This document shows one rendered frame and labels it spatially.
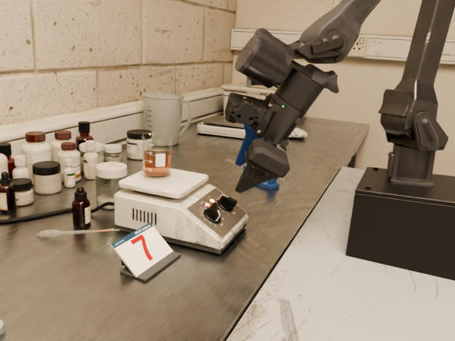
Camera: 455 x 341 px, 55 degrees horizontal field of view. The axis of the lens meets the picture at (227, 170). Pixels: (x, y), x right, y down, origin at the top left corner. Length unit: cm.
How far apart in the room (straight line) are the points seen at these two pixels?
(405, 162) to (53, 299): 56
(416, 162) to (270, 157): 27
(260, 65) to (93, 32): 76
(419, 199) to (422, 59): 22
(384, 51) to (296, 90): 135
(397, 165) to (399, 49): 124
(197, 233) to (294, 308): 20
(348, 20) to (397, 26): 136
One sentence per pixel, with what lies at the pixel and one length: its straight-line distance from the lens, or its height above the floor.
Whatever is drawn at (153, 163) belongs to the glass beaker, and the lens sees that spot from 74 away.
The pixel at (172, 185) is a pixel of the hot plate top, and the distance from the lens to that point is 72.
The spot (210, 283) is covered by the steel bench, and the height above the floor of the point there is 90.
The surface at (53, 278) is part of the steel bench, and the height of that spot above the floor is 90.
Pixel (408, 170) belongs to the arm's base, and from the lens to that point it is 77.
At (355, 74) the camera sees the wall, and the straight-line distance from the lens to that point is 204.
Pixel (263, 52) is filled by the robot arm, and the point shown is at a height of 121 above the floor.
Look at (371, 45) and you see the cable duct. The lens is 198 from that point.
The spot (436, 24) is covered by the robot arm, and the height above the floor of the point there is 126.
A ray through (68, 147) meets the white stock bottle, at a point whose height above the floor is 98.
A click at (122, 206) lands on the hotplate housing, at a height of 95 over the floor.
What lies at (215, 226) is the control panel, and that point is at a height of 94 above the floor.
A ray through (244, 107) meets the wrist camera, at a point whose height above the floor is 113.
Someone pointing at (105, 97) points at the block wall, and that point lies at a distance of 135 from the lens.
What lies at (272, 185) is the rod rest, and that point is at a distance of 100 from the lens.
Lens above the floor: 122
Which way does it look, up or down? 17 degrees down
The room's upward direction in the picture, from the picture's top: 3 degrees clockwise
